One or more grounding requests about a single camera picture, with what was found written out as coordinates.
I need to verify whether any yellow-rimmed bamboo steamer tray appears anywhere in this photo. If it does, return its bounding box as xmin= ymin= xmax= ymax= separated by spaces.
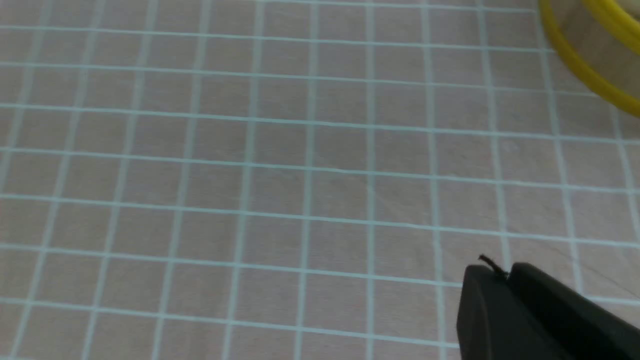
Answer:
xmin=538 ymin=0 xmax=640 ymax=117

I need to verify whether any pink checkered tablecloth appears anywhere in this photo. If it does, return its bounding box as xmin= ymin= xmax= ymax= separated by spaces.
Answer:
xmin=1 ymin=0 xmax=639 ymax=360

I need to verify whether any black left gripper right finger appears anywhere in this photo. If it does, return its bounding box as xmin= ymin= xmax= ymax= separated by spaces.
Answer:
xmin=508 ymin=262 xmax=640 ymax=360

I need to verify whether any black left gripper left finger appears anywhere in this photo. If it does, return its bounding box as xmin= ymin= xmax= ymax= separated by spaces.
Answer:
xmin=455 ymin=255 xmax=570 ymax=360

